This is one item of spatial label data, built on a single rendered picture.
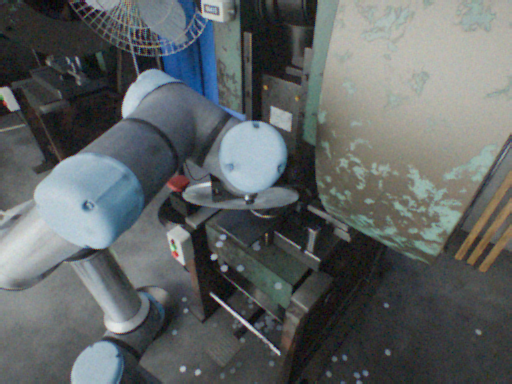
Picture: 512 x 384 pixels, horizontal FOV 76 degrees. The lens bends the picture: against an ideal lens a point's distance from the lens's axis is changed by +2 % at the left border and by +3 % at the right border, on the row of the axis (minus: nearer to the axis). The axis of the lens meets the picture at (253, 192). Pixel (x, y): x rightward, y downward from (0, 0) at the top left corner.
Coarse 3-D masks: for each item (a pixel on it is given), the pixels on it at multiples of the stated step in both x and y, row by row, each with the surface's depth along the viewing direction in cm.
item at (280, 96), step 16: (288, 64) 84; (272, 80) 82; (288, 80) 80; (272, 96) 85; (288, 96) 81; (272, 112) 88; (288, 112) 84; (288, 128) 87; (288, 144) 90; (304, 160) 92
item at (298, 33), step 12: (288, 0) 69; (300, 0) 67; (288, 12) 71; (300, 12) 69; (288, 24) 75; (300, 24) 73; (312, 24) 73; (288, 36) 76; (300, 36) 74; (312, 36) 74; (288, 48) 79; (300, 48) 76; (300, 60) 80
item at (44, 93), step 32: (0, 0) 134; (32, 0) 147; (64, 0) 157; (32, 32) 146; (64, 32) 155; (64, 64) 197; (96, 64) 226; (128, 64) 205; (32, 96) 199; (64, 96) 190; (96, 96) 200; (32, 128) 226; (64, 128) 195; (96, 128) 210
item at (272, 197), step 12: (192, 192) 75; (204, 192) 75; (264, 192) 74; (276, 192) 74; (288, 192) 74; (204, 204) 88; (216, 204) 88; (228, 204) 88; (240, 204) 88; (252, 204) 88; (264, 204) 88; (276, 204) 88
